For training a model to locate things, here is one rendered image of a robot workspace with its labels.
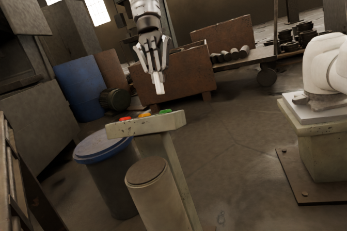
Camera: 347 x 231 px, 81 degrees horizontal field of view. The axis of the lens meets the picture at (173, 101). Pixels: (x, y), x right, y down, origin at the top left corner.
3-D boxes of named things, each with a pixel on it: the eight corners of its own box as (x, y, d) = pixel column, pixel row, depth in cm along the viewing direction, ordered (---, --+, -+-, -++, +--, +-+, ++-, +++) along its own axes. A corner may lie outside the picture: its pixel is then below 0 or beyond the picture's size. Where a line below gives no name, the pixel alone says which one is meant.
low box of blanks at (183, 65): (216, 81, 298) (205, 36, 278) (220, 98, 230) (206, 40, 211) (157, 96, 319) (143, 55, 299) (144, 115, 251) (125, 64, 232)
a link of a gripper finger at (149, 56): (146, 37, 63) (142, 38, 63) (152, 72, 63) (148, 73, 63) (152, 40, 67) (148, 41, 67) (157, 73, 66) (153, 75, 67)
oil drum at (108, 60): (123, 104, 334) (101, 50, 307) (94, 110, 354) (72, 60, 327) (138, 92, 387) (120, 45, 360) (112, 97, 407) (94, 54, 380)
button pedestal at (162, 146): (220, 268, 74) (170, 117, 55) (160, 262, 82) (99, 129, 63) (222, 227, 88) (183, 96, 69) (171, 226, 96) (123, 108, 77)
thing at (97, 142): (145, 226, 100) (111, 153, 87) (93, 225, 111) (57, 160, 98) (164, 179, 128) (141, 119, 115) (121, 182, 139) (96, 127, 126)
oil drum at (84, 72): (101, 120, 287) (74, 58, 260) (69, 126, 307) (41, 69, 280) (122, 103, 340) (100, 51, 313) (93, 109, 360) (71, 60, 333)
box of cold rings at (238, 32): (251, 51, 426) (244, 14, 403) (258, 59, 351) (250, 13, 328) (203, 64, 456) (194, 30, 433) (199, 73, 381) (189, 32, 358)
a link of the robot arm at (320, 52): (329, 78, 93) (330, 28, 85) (367, 89, 76) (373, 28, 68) (294, 86, 93) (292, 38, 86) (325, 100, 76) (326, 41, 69)
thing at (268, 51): (287, 67, 262) (277, -14, 233) (290, 84, 209) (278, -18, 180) (201, 81, 320) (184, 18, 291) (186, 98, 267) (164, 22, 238)
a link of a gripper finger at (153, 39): (154, 39, 66) (158, 38, 66) (161, 72, 66) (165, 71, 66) (149, 36, 63) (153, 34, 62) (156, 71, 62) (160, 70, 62)
